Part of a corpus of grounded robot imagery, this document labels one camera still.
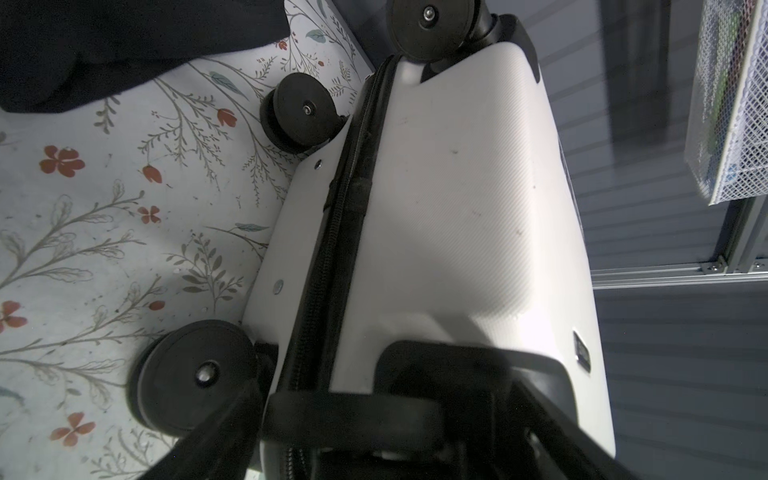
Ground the white hard-shell suitcase black lining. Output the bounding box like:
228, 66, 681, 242
129, 1, 616, 479

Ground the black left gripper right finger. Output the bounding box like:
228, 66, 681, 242
510, 379, 636, 479

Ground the white wire mesh basket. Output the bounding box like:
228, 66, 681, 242
684, 1, 767, 205

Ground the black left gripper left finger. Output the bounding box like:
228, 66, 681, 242
142, 378, 265, 479

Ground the black folded t-shirt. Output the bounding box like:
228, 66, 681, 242
1, 1, 289, 113

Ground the floral table mat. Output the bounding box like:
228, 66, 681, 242
1, 1, 370, 479

